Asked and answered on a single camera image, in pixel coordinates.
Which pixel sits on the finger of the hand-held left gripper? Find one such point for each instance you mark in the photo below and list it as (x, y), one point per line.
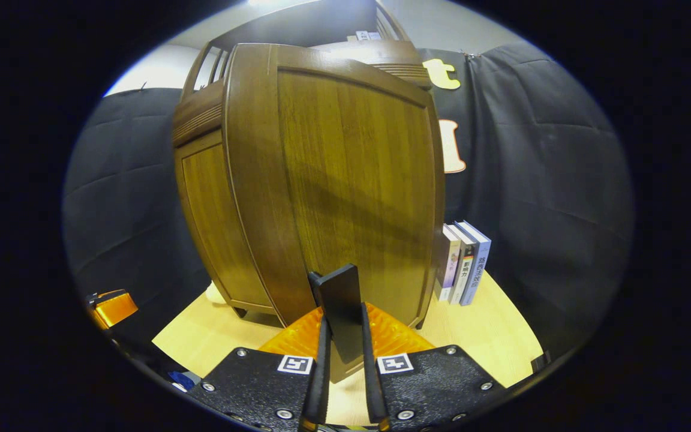
(116, 309)

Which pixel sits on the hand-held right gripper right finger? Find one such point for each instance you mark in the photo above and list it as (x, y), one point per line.
(372, 384)

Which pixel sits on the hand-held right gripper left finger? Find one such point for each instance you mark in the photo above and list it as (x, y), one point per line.
(320, 372)

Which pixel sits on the wooden shoe cabinet door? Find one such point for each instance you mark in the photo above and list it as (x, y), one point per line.
(351, 180)
(213, 210)

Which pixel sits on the wooden double-door shoe cabinet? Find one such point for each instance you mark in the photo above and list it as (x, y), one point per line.
(297, 27)

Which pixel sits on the small blue object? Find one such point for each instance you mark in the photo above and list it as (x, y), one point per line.
(182, 380)

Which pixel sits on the white and purple book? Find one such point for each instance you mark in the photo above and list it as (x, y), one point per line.
(448, 264)

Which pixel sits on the white book black label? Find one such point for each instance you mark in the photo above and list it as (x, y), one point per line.
(464, 270)

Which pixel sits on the blue-grey book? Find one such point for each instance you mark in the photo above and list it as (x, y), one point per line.
(477, 264)

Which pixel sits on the black backdrop cloth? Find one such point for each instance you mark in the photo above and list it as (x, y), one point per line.
(537, 180)

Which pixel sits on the upright white books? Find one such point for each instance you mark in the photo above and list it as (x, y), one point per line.
(367, 35)

